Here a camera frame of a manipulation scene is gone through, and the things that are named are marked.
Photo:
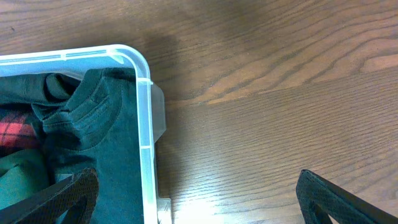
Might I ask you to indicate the dark green garment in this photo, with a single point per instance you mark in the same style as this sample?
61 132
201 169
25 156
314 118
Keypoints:
23 174

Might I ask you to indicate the clear plastic storage bin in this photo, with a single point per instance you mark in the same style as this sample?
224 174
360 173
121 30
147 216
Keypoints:
75 63

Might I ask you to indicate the red navy plaid shirt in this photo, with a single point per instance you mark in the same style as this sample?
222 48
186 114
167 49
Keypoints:
17 132

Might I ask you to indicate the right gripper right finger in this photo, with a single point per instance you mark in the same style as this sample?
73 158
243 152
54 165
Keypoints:
322 201

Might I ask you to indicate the large black garment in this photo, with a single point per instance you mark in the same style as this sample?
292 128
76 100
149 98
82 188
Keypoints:
31 87

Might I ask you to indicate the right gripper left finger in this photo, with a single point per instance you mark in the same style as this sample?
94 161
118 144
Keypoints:
73 199

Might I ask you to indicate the dark navy garment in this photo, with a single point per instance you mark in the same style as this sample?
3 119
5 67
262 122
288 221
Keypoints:
93 123

